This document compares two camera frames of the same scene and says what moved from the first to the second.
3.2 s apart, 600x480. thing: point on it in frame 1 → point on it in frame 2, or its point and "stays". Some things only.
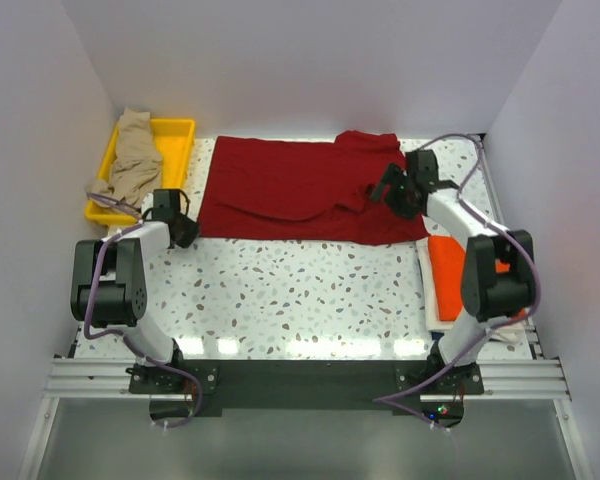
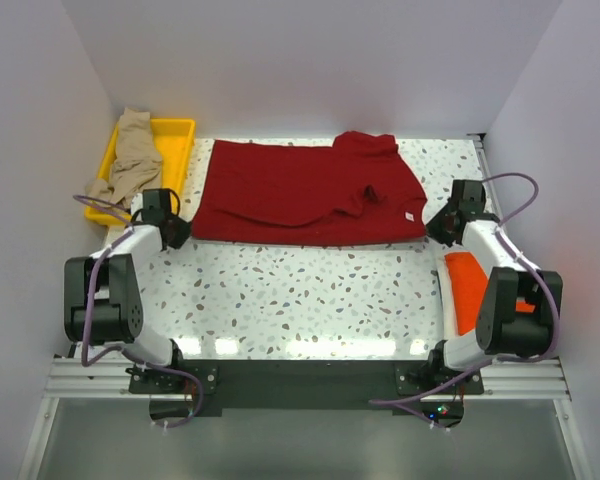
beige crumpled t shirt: x=138 y=158 stays
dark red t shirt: x=310 y=188 stays
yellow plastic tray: x=174 y=141 stays
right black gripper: x=393 y=176 → x=433 y=227
